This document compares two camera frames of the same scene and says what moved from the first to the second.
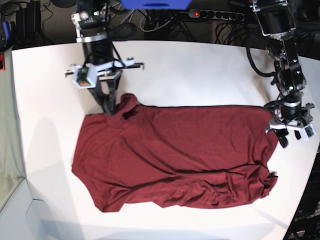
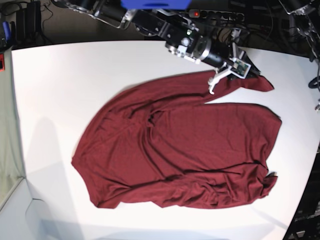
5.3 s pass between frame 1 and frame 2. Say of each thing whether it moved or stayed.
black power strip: stayed
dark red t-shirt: moved
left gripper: moved
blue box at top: stayed
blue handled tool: stayed
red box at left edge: stayed
